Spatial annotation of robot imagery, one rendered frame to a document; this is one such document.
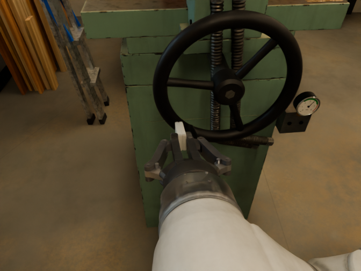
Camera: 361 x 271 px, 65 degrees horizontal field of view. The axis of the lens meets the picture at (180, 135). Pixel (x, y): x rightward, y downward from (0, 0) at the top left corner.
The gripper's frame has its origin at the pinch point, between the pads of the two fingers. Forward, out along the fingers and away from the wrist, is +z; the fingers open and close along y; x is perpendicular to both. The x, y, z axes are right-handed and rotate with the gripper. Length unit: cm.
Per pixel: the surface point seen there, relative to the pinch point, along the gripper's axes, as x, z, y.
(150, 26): -18.4, 19.8, 4.5
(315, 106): 2.9, 21.0, -37.9
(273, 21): -19.1, 0.0, -15.9
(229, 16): -20.2, -0.5, -8.4
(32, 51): -2, 145, 81
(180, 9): -21.7, 18.7, -2.4
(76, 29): -15, 115, 44
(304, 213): 62, 50, -58
